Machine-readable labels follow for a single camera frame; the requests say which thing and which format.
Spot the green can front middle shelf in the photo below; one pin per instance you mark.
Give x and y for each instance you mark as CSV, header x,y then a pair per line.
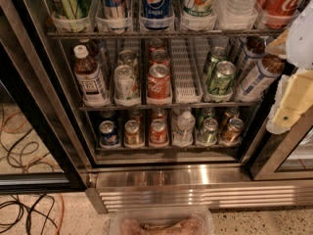
x,y
219,86

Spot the empty white shelf tray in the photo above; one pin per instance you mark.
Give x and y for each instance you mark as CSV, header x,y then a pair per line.
x,y
186,82

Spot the green can rear middle shelf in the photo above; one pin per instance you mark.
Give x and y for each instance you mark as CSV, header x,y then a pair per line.
x,y
214,56

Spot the iced tea bottle right front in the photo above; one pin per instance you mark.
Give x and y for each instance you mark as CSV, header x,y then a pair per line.
x,y
259,78

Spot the white 7up can rear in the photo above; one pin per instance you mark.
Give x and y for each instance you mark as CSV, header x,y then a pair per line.
x,y
128,57

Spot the steel fridge bottom grille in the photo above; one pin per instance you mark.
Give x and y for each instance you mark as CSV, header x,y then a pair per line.
x,y
208,185

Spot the green can bottom shelf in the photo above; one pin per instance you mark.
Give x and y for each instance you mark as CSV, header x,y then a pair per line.
x,y
208,132

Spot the clear water bottle shelf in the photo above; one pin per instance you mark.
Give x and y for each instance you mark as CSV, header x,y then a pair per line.
x,y
183,129
235,14

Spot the iced tea bottle left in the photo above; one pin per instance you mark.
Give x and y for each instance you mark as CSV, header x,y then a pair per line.
x,y
90,78

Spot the clear water bottle top shelf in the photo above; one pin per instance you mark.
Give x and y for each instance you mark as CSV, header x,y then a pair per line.
x,y
235,14

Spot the blue pepsi can bottom shelf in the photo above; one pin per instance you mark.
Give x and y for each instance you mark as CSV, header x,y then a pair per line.
x,y
108,134

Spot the iced tea bottle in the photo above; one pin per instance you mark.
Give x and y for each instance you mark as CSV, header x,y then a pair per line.
x,y
259,78
90,78
253,50

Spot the green can shelf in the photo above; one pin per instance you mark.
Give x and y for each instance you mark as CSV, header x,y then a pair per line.
x,y
214,56
208,132
219,86

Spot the large red coca-cola bottle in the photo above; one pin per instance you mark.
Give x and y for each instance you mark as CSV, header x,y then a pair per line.
x,y
277,13

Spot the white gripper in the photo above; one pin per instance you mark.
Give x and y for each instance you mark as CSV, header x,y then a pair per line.
x,y
301,39

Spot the brown can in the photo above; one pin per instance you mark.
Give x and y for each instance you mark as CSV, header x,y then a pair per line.
x,y
133,136
232,131

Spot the fridge glass door left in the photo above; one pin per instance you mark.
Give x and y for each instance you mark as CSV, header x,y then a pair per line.
x,y
40,112

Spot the red coca-cola can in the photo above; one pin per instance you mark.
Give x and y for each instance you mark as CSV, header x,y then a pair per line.
x,y
159,57
159,87

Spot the brown can bottom right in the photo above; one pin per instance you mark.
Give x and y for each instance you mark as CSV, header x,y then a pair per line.
x,y
232,131

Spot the white 7up can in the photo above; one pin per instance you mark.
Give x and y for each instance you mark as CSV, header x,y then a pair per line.
x,y
128,57
126,88

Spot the red coca-cola can front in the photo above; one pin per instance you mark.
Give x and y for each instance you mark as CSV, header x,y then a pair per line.
x,y
159,87

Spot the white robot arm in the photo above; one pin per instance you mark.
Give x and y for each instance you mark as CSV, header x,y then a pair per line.
x,y
294,95

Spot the iced tea bottle right rear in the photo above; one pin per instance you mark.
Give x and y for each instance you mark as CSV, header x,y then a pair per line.
x,y
253,50

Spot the tall blue pepsi can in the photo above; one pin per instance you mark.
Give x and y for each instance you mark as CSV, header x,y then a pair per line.
x,y
155,13

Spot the red can bottom shelf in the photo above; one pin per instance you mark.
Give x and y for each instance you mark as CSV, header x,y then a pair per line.
x,y
158,132

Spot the tall red bull can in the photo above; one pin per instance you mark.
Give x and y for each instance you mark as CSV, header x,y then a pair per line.
x,y
115,13

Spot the tall green monster can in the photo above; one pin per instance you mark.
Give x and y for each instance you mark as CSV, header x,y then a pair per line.
x,y
70,15

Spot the white 7up can front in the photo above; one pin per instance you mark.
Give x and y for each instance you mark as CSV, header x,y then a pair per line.
x,y
126,88

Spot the clear water bottle bottom shelf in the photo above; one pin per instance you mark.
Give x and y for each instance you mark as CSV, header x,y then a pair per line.
x,y
183,129

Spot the clear plastic food container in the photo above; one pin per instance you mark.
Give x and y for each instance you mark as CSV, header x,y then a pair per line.
x,y
163,221

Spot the tall 7up can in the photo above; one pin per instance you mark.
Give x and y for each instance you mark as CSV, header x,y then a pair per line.
x,y
197,13

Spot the brown can bottom left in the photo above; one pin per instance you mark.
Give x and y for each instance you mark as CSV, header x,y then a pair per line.
x,y
133,136

